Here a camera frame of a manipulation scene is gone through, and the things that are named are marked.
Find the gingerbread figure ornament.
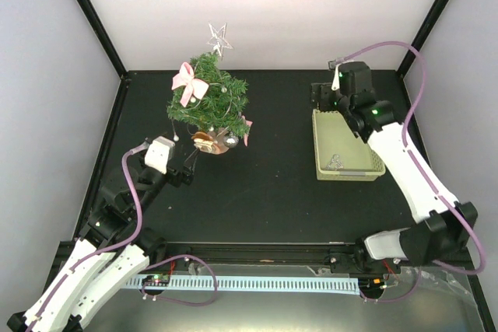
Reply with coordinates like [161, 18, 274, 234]
[191, 131, 218, 154]

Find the silver ball ornament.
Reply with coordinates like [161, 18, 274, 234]
[223, 134, 240, 149]

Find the yellow-green plastic basket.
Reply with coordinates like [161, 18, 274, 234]
[312, 110, 386, 182]

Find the silver glitter word ornament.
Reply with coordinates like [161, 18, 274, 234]
[324, 154, 344, 171]

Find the white ball light string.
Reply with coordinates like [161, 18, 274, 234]
[170, 63, 242, 142]

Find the small green christmas tree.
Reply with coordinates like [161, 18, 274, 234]
[167, 53, 248, 138]

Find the pink paper ornament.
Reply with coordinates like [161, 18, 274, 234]
[241, 115, 253, 147]

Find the pink felt bow ornament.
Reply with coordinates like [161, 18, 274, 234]
[171, 62, 209, 107]

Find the silver star ornament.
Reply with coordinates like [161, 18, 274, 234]
[207, 23, 233, 60]

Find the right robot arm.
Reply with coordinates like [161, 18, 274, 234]
[310, 61, 478, 272]

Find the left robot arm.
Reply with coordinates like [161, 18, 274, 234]
[7, 143, 198, 331]

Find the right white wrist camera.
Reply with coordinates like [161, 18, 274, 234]
[328, 58, 345, 91]

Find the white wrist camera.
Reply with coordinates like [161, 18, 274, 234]
[144, 136, 175, 175]
[328, 58, 345, 91]

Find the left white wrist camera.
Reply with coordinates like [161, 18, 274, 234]
[144, 136, 175, 175]

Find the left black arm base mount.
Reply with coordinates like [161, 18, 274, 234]
[134, 228, 175, 287]

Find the black aluminium frame rail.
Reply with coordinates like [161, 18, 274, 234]
[167, 242, 366, 266]

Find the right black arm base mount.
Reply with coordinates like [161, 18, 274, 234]
[325, 248, 401, 275]

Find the white slotted cable duct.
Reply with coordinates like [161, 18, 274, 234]
[122, 274, 359, 295]

